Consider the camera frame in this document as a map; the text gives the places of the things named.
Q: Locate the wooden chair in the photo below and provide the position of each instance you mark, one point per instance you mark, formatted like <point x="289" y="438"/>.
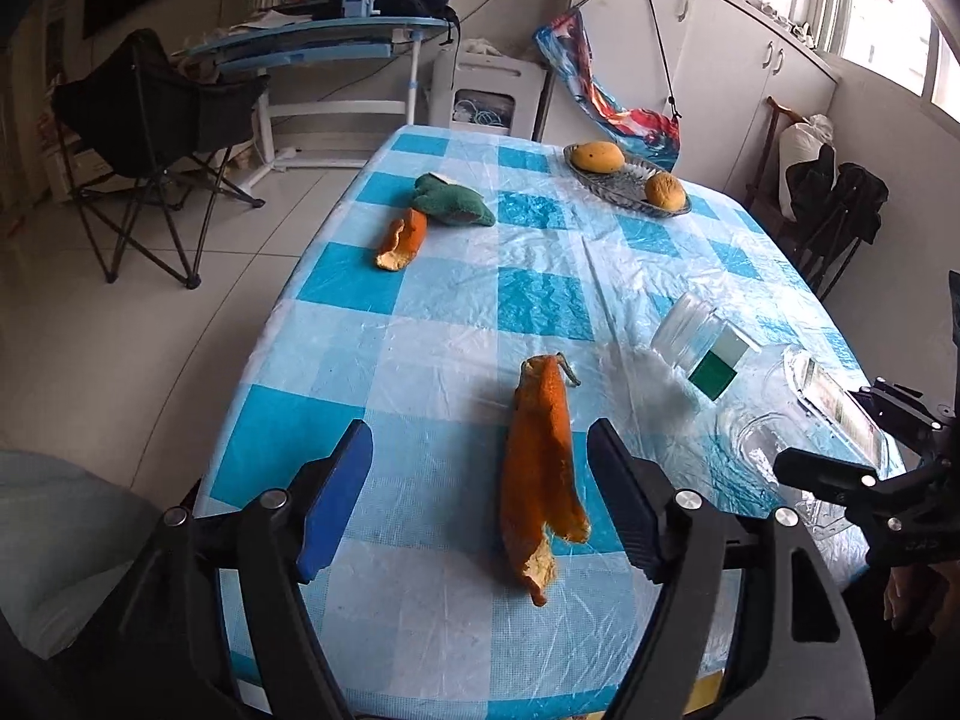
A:
<point x="771" y="135"/>

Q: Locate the white wall cabinet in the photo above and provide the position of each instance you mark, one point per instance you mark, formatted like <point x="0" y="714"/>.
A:
<point x="720" y="52"/>

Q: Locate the blue white checked tablecloth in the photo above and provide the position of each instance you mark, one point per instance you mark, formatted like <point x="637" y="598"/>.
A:
<point x="450" y="360"/>

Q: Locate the colourful printed cloth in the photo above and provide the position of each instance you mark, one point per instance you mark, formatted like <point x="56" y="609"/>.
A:
<point x="592" y="90"/>

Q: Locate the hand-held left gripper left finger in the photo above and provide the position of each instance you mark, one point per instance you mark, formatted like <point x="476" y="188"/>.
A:
<point x="341" y="495"/>

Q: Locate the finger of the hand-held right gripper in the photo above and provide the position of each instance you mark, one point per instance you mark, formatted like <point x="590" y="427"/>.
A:
<point x="900" y="412"/>
<point x="825" y="476"/>

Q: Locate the yellow mango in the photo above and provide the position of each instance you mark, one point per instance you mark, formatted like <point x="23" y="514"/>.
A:
<point x="596" y="157"/>

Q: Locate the black jacket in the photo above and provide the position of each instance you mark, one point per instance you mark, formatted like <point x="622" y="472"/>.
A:
<point x="832" y="202"/>

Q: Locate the blue study desk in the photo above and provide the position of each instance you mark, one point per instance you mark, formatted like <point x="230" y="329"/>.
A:
<point x="315" y="34"/>

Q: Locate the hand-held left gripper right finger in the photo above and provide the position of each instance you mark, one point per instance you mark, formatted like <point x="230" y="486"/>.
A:
<point x="622" y="480"/>

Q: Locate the blue pencil sharpener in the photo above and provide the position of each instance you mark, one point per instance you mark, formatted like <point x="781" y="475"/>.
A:
<point x="360" y="4"/>

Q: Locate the window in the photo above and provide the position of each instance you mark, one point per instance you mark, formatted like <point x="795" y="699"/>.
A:
<point x="885" y="7"/>

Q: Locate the long orange peel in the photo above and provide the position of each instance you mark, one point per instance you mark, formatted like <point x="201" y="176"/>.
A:
<point x="536" y="480"/>

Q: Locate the small curled orange peel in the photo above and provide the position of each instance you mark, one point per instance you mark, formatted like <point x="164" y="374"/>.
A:
<point x="405" y="240"/>

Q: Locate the white stuffed bag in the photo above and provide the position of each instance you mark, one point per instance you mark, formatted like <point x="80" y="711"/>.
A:
<point x="802" y="142"/>

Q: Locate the person's right hand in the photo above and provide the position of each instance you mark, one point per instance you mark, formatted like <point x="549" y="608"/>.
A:
<point x="911" y="596"/>

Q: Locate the white stool cabinet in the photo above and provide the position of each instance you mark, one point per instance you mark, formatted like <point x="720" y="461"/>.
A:
<point x="487" y="75"/>

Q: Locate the round orange fruit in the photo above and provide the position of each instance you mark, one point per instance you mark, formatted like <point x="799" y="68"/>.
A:
<point x="665" y="191"/>

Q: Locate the black folding chair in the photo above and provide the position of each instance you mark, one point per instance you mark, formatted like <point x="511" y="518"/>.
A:
<point x="150" y="105"/>

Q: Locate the clear plastic bottle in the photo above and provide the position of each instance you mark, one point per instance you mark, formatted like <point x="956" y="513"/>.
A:
<point x="724" y="364"/>

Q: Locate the oval fruit basket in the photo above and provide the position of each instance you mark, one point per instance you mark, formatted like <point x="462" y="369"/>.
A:
<point x="622" y="184"/>

